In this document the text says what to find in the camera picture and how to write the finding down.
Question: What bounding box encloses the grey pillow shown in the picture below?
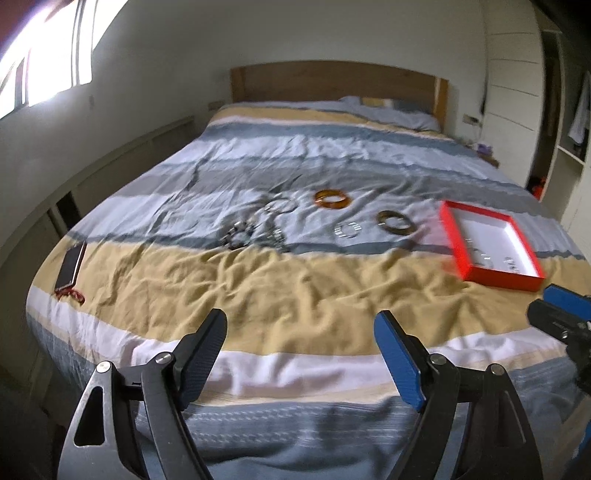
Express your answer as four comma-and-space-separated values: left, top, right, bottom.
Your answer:
339, 96, 442, 133

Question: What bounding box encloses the white wardrobe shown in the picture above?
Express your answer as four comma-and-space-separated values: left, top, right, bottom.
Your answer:
483, 1, 590, 236

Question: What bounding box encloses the window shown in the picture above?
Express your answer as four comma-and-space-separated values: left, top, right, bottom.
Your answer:
1, 1, 126, 117

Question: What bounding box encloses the black smartphone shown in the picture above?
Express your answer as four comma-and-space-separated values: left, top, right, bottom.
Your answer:
54, 242, 87, 293

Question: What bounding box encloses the wooden nightstand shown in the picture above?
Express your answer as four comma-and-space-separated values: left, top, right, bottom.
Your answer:
467, 142, 500, 168

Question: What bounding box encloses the dark brown bangle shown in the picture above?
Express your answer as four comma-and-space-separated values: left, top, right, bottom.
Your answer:
376, 210, 417, 236

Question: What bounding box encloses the red jewelry box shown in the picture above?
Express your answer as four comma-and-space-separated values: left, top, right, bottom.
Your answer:
440, 200, 545, 292

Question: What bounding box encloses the small silver chain bracelet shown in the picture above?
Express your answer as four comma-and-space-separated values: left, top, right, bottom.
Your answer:
331, 221, 363, 239

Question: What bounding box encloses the low white wall cabinet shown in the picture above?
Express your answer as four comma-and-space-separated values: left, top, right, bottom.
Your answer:
1, 112, 197, 390

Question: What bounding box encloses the black bead bracelet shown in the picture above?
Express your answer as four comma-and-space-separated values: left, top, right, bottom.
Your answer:
221, 221, 260, 251

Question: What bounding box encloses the thin silver bangle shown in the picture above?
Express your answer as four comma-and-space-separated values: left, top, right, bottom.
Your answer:
263, 196, 297, 215

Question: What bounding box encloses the wooden headboard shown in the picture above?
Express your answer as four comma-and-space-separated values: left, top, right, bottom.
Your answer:
229, 60, 449, 128

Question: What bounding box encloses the amber bangle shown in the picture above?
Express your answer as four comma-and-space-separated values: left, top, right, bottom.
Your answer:
314, 189, 352, 210

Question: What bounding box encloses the silver link bracelet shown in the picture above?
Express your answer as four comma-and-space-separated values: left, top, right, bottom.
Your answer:
262, 224, 293, 254

